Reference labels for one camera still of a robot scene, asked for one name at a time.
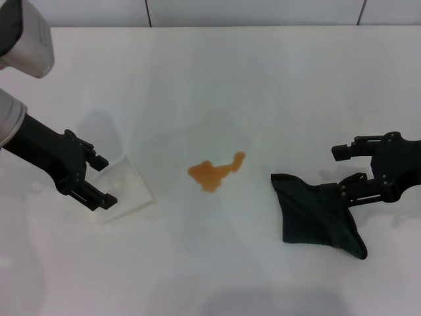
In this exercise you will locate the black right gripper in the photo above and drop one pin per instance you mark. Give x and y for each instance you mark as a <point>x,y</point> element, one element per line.
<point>401,164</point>

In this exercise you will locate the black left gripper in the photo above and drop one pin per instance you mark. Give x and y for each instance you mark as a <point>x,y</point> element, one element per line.
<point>49,151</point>

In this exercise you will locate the translucent white plastic cup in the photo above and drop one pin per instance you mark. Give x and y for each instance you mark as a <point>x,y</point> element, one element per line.
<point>131,184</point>

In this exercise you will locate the dark blue rag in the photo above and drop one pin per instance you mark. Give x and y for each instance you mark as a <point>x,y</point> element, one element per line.
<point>309,214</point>

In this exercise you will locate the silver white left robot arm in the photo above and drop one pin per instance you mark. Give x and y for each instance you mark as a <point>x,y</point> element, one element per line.
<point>10,115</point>

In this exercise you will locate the brown water stain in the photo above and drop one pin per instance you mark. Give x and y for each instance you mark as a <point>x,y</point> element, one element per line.
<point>207,172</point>

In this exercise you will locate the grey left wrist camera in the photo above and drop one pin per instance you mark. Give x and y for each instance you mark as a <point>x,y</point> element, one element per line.
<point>33,49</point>

